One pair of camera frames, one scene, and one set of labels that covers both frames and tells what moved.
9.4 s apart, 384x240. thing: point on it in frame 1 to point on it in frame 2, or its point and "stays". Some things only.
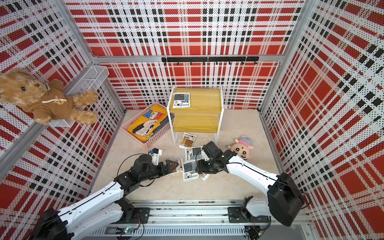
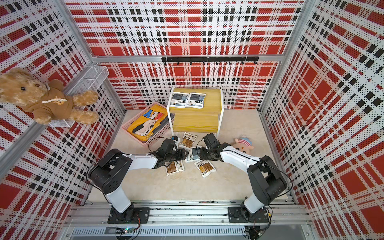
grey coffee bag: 189,171 to 196,100
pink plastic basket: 150,125 stays
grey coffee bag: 181,100 stays
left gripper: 161,166 to 181,153
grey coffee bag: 190,153 stays
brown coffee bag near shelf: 187,140 stays
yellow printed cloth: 145,126 stays
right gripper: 201,167 to 202,154
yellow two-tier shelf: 195,110 stays
